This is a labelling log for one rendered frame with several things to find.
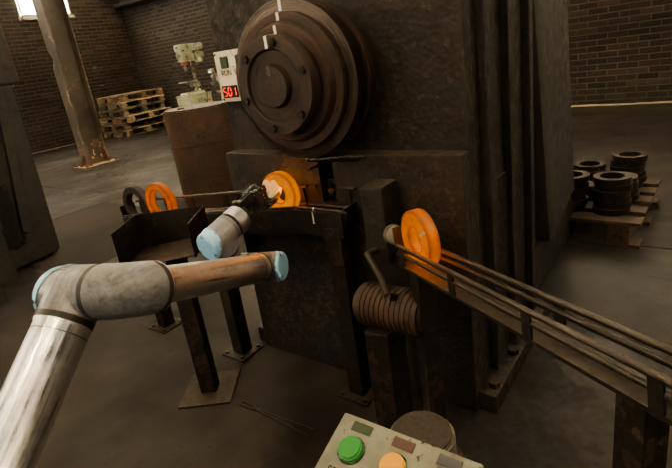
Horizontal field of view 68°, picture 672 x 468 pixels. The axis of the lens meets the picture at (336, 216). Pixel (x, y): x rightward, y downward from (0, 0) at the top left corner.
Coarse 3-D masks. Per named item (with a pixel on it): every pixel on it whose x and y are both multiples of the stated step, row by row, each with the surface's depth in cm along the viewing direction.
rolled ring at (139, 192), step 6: (132, 186) 227; (138, 186) 228; (126, 192) 230; (132, 192) 227; (138, 192) 225; (144, 192) 226; (126, 198) 232; (144, 198) 225; (126, 204) 234; (132, 204) 236; (144, 204) 225; (126, 210) 236; (132, 210) 235; (144, 210) 227
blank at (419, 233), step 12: (408, 216) 128; (420, 216) 123; (408, 228) 130; (420, 228) 123; (432, 228) 121; (408, 240) 131; (420, 240) 124; (432, 240) 121; (420, 252) 126; (432, 252) 121
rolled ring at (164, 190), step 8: (152, 184) 217; (160, 184) 216; (152, 192) 220; (160, 192) 215; (168, 192) 214; (152, 200) 223; (168, 200) 214; (152, 208) 223; (168, 208) 216; (176, 208) 217
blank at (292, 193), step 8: (272, 176) 172; (280, 176) 170; (288, 176) 170; (280, 184) 171; (288, 184) 169; (296, 184) 170; (288, 192) 170; (296, 192) 170; (280, 200) 177; (288, 200) 171; (296, 200) 170
